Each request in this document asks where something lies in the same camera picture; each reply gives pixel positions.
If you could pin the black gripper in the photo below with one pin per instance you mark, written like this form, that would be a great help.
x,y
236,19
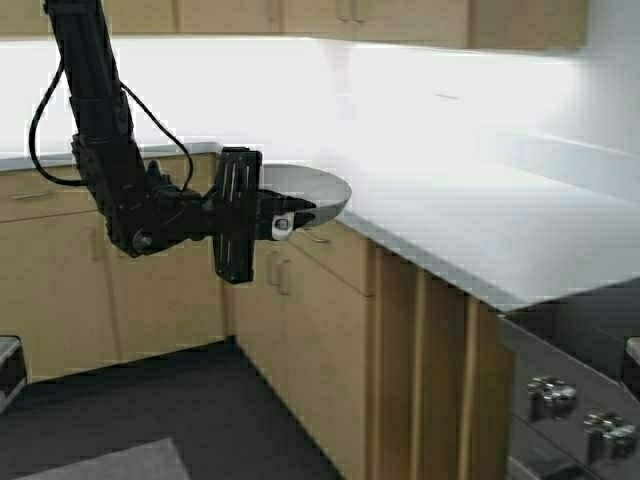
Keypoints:
x,y
231,209

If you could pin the white frying pan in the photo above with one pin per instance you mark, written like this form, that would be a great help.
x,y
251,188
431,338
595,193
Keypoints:
x,y
329,192

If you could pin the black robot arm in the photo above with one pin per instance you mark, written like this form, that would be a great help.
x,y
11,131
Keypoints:
x,y
145,212

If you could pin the light wood lower cabinets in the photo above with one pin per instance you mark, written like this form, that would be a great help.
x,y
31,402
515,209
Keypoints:
x,y
395,373

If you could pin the light wood cabinets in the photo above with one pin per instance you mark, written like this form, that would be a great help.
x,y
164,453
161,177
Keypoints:
x,y
477,25
395,373

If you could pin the grey floor mat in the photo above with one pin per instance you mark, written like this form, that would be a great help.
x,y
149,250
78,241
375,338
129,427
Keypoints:
x,y
151,461

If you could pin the light wood upper cabinets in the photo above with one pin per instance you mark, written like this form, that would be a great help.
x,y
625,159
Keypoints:
x,y
477,25

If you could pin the chrome stove knob left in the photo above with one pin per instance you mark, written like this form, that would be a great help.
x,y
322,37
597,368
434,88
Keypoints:
x,y
550,398

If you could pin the chrome stove knob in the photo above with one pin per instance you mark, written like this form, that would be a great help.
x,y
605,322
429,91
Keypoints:
x,y
609,437
550,398

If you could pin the stainless steel oven range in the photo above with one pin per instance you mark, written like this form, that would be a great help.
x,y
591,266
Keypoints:
x,y
591,341

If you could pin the chrome stove knob middle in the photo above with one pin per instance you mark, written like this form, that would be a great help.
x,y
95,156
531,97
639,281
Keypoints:
x,y
609,437

